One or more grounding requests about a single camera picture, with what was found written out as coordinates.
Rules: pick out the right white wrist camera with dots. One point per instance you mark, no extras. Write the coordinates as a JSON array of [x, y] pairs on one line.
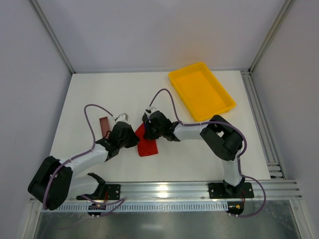
[[150, 110]]

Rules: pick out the yellow plastic bin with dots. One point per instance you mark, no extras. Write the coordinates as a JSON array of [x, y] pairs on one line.
[[201, 92]]

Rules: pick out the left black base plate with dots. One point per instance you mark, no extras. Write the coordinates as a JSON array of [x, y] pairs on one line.
[[105, 192]]

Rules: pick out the brown utensil tray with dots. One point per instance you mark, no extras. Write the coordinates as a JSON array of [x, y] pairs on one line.
[[104, 126]]

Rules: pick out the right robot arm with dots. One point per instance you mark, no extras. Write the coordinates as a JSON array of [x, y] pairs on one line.
[[225, 141]]

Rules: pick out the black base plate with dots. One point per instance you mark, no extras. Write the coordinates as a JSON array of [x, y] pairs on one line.
[[105, 192], [226, 191]]

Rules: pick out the right side aluminium rail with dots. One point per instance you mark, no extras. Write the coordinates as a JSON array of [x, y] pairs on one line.
[[271, 153]]

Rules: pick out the frame post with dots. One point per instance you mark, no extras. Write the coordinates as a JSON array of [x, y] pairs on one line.
[[279, 19], [49, 30]]

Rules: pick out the right frame post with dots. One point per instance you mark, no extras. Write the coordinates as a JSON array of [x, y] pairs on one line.
[[279, 19]]

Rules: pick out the front aluminium rail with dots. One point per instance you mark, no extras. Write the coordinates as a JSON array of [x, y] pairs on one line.
[[275, 189]]

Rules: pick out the left frame post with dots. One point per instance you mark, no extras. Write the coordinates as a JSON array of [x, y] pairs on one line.
[[49, 30]]

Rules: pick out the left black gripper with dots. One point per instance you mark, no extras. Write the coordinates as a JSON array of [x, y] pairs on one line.
[[130, 139]]

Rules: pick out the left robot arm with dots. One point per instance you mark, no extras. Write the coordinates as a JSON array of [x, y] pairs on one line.
[[58, 179]]

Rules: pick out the aluminium rail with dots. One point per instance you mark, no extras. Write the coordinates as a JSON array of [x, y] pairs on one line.
[[271, 153], [275, 189]]

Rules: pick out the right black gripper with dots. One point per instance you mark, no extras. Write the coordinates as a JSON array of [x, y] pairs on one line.
[[148, 130]]

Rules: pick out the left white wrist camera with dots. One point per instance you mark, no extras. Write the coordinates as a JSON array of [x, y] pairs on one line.
[[122, 117]]

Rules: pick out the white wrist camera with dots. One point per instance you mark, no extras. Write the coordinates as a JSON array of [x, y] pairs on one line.
[[150, 110], [122, 117]]

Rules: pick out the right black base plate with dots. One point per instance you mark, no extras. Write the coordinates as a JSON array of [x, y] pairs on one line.
[[226, 191]]

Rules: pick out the slotted cable duct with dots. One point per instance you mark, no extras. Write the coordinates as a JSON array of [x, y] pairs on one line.
[[127, 207]]

